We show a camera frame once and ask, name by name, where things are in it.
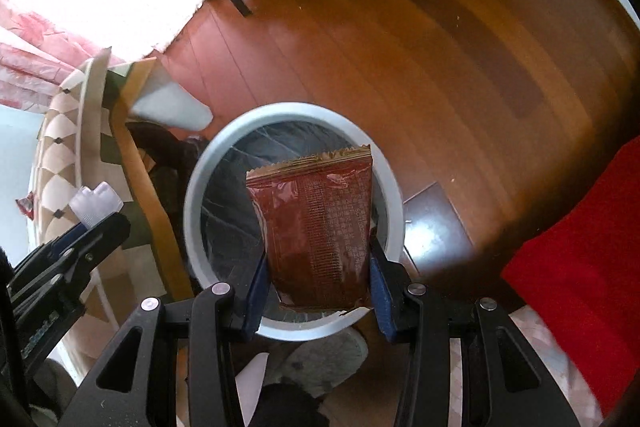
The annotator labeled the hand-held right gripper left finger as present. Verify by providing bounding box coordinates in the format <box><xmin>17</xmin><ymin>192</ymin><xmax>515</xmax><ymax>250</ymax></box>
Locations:
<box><xmin>60</xmin><ymin>252</ymin><xmax>271</xmax><ymax>427</ymax></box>

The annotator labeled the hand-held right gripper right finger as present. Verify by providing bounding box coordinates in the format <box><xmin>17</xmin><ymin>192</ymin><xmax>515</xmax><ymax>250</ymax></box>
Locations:
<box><xmin>369</xmin><ymin>234</ymin><xmax>581</xmax><ymax>427</ymax></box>

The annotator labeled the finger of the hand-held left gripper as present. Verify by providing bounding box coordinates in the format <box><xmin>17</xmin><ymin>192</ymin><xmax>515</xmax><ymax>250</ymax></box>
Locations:
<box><xmin>15</xmin><ymin>214</ymin><xmax>131</xmax><ymax>308</ymax></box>
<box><xmin>10</xmin><ymin>219</ymin><xmax>101</xmax><ymax>283</ymax></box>

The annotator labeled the brown red snack packet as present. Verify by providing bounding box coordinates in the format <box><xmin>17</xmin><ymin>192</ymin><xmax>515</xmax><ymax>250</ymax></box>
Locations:
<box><xmin>245</xmin><ymin>143</ymin><xmax>375</xmax><ymax>312</ymax></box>

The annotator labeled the white round waste bin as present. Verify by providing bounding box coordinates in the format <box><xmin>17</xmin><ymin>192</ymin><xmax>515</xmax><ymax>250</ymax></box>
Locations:
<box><xmin>182</xmin><ymin>102</ymin><xmax>406</xmax><ymax>342</ymax></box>

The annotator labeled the small red packet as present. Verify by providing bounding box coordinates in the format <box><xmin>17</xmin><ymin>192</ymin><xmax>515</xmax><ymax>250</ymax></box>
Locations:
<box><xmin>15</xmin><ymin>191</ymin><xmax>37</xmax><ymax>222</ymax></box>

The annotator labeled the grey slipper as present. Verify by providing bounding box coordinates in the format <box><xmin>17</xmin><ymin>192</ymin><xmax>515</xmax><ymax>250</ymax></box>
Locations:
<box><xmin>272</xmin><ymin>327</ymin><xmax>370</xmax><ymax>400</ymax></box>

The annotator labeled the pink patterned bedsheet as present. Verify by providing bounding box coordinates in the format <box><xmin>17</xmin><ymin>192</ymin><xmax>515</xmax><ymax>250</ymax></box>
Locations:
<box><xmin>450</xmin><ymin>304</ymin><xmax>608</xmax><ymax>427</ymax></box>

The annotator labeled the pink floral curtain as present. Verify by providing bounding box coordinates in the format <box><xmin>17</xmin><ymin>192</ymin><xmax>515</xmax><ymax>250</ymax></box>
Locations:
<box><xmin>0</xmin><ymin>0</ymin><xmax>223</xmax><ymax>108</ymax></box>

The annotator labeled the red cloth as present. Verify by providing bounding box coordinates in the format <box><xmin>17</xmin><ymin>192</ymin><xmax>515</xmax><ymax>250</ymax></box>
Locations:
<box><xmin>500</xmin><ymin>139</ymin><xmax>640</xmax><ymax>423</ymax></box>

